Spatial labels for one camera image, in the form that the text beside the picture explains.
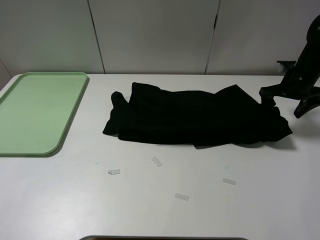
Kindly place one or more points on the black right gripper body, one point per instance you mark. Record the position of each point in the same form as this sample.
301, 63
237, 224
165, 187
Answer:
296, 84

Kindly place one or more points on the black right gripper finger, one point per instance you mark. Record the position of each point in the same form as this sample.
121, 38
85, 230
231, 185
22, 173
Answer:
268, 101
305, 106

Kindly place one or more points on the black short sleeve shirt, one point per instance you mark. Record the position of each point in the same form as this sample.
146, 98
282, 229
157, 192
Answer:
193, 117

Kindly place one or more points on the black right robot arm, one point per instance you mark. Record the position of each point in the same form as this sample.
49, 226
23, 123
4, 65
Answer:
309, 58

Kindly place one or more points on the light green plastic tray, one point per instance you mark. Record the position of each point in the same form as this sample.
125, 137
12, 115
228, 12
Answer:
37, 110

